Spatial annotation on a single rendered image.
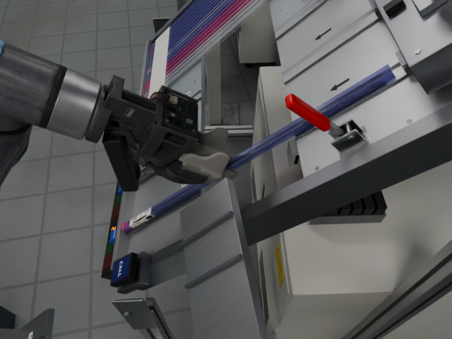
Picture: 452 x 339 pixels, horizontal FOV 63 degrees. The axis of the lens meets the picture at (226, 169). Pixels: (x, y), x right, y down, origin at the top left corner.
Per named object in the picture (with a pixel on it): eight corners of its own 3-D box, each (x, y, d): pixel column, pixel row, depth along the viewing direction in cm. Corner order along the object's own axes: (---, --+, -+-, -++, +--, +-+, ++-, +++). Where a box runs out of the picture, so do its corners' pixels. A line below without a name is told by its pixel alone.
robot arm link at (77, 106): (42, 142, 43) (58, 94, 48) (83, 154, 45) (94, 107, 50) (57, 100, 38) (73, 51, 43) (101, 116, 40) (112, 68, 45)
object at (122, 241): (144, 280, 67) (109, 270, 63) (165, 57, 107) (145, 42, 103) (148, 278, 67) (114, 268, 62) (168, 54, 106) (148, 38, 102)
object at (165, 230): (136, 274, 65) (120, 270, 63) (161, 49, 105) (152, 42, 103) (212, 239, 55) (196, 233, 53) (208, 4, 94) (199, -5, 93)
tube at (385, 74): (128, 232, 68) (122, 230, 67) (129, 225, 69) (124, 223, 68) (395, 77, 41) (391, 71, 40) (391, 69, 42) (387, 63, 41)
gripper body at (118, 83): (203, 144, 44) (103, 107, 39) (171, 180, 50) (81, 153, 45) (202, 100, 49) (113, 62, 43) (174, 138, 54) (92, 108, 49)
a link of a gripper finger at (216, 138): (253, 148, 52) (196, 128, 48) (231, 169, 56) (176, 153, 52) (251, 131, 54) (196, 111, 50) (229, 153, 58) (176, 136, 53)
